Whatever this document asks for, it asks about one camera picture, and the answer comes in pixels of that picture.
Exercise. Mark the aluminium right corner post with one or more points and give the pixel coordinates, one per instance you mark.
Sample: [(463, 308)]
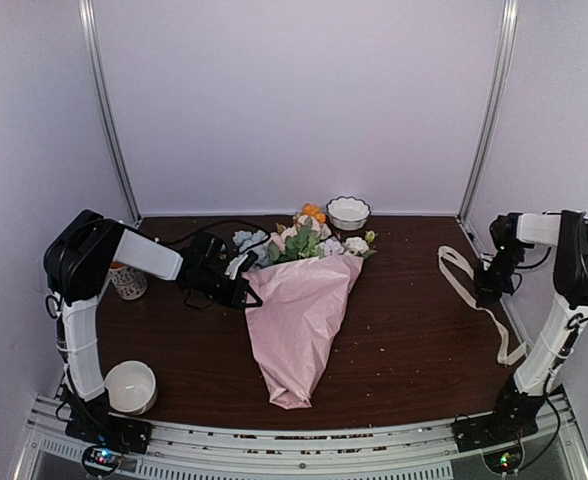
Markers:
[(501, 69)]

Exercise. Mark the aluminium corner post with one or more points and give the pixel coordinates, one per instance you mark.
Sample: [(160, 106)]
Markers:
[(91, 37), (501, 69)]

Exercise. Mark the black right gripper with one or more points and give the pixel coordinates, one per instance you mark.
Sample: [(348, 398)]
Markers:
[(488, 292)]

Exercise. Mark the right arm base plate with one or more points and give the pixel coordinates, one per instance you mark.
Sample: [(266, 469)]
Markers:
[(497, 427)]

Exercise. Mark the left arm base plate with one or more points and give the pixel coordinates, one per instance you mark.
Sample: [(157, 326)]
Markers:
[(117, 433)]

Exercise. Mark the white scalloped bowl black rim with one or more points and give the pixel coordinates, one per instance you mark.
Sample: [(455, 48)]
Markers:
[(348, 213)]

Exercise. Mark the orange flower stem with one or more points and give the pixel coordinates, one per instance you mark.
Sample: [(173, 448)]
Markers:
[(315, 212)]

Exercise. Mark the purple tissue paper sheet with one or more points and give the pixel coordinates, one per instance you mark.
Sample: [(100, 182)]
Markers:
[(291, 334)]

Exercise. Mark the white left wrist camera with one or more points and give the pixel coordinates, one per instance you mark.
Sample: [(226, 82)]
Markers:
[(242, 263)]

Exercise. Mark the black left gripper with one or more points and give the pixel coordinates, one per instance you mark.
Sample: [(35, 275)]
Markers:
[(237, 294)]

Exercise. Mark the right round circuit board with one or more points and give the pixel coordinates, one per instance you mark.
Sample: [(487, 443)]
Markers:
[(504, 461)]

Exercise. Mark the patterned mug yellow inside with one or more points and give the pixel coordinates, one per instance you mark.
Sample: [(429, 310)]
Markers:
[(129, 283)]

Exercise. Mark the aluminium front rail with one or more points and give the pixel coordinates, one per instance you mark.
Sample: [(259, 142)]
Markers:
[(415, 451)]

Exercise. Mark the round circuit board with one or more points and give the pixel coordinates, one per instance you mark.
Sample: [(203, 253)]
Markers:
[(504, 461), (100, 461)]

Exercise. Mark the aluminium left corner post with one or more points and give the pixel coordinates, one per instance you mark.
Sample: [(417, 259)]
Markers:
[(91, 37)]

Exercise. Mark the pink flower bunch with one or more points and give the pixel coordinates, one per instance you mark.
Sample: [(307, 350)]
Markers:
[(302, 240)]

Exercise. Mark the left round circuit board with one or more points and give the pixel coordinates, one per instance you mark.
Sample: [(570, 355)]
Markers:
[(100, 461)]

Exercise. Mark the white purple flower bunch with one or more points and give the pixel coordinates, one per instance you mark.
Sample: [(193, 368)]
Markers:
[(360, 246)]

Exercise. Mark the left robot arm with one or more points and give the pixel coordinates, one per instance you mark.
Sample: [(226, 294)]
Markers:
[(77, 264)]

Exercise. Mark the cream ribbon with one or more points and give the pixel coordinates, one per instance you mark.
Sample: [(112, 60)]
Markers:
[(446, 256)]

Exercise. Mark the plain white round bowl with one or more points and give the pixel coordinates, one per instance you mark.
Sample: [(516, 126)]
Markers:
[(132, 387)]

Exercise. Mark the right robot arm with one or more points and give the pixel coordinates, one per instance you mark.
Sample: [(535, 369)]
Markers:
[(566, 235)]

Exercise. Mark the blue flower bunch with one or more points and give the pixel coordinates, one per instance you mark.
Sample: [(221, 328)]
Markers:
[(247, 241)]

